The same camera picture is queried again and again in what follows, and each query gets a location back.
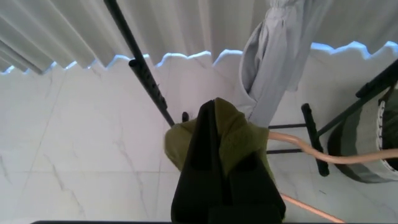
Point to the white curtain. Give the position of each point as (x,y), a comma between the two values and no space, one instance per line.
(171,25)

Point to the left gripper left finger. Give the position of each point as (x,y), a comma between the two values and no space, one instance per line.
(199,180)

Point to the green garment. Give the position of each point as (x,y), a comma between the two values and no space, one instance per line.
(236,133)

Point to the pale grey shorts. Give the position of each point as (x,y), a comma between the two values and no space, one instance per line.
(273,62)

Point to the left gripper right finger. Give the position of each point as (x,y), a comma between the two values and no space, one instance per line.
(252,193)

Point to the pink clothes hanger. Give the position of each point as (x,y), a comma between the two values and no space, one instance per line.
(351,160)

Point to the black clothes rack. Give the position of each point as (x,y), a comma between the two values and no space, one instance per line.
(136,56)

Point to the white laundry basket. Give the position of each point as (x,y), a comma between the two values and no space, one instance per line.
(367,130)

